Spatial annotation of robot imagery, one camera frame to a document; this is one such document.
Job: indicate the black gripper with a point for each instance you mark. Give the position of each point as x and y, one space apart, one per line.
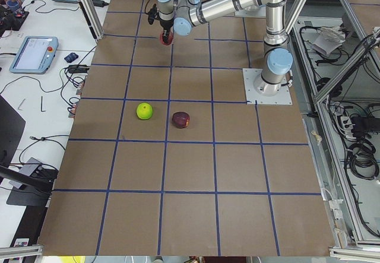
165 24

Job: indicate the red yellow apple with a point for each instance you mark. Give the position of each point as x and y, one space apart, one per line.
166 41

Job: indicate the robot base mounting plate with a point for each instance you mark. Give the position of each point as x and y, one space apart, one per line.
259 92

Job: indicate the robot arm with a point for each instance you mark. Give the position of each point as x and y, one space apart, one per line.
278 60
181 16

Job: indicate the black power adapter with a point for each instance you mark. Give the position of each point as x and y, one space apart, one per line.
100 3

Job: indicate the green apple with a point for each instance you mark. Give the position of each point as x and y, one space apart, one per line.
144 111

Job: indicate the dark red apple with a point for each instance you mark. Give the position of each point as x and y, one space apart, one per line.
180 119

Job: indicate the dark blue checkered pouch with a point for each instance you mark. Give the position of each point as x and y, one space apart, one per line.
71 57

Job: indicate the teach pendant tablet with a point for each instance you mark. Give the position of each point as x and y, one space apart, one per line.
35 55

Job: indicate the black allen key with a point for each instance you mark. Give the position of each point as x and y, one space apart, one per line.
41 104

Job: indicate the black usb hub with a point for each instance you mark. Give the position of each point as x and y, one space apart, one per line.
33 171

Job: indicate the black monitor stand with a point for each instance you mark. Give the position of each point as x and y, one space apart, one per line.
20 194

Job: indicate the aluminium frame post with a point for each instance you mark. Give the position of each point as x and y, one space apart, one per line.
91 18

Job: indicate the power strip with cables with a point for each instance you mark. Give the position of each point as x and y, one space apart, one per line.
355 128

